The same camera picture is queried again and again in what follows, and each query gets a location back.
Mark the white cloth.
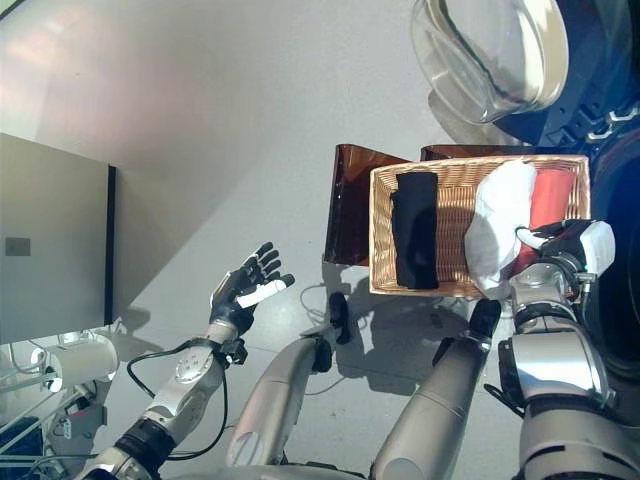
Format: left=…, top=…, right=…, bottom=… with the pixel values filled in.
left=463, top=160, right=539, bottom=301

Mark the cluttered equipment cart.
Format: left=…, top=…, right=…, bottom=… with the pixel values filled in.
left=0, top=344, right=109, bottom=480

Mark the thin white floor cable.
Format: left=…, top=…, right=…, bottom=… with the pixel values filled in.
left=298, top=283, right=351, bottom=396

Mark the grey front-load washing machine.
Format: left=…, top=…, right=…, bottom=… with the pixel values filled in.
left=539, top=0, right=640, bottom=386

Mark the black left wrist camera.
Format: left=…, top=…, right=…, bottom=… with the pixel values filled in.
left=223, top=338, right=249, bottom=367

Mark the grey right robot leg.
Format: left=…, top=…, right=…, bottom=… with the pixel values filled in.
left=372, top=298, right=503, bottom=480

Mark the black cloth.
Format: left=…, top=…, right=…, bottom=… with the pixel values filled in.
left=389, top=172, right=441, bottom=291

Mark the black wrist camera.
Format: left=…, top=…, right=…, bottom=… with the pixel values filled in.
left=569, top=267, right=599, bottom=306
left=223, top=338, right=249, bottom=367

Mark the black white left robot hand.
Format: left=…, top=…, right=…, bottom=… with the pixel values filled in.
left=208, top=241, right=296, bottom=339

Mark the white cylinder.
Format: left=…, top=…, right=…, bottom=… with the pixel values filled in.
left=29, top=333, right=120, bottom=396

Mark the red cloth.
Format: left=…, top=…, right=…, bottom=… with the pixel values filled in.
left=509, top=168, right=576, bottom=271

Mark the grey cabinet with black edge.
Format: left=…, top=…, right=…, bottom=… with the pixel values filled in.
left=0, top=132, right=119, bottom=346

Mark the grey robot leg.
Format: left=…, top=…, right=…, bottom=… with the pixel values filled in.
left=224, top=292, right=351, bottom=471
left=372, top=298, right=503, bottom=480

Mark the round glass washing machine door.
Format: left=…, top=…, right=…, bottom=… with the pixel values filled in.
left=408, top=0, right=601, bottom=146

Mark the grey robot torso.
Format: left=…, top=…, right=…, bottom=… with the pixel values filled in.
left=169, top=462, right=381, bottom=480

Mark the rectangular wicker laundry basket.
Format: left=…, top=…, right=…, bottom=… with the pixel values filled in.
left=368, top=154, right=591, bottom=300

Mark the brown transparent acrylic stool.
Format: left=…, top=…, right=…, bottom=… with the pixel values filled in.
left=322, top=143, right=531, bottom=269

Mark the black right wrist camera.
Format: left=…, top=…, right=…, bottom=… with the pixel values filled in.
left=569, top=267, right=599, bottom=306

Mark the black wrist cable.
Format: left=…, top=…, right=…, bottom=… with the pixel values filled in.
left=126, top=344, right=229, bottom=461

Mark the grey left robot leg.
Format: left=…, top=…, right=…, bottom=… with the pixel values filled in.
left=224, top=292, right=351, bottom=471

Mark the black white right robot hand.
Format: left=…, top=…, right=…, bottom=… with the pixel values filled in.
left=514, top=218, right=616, bottom=274

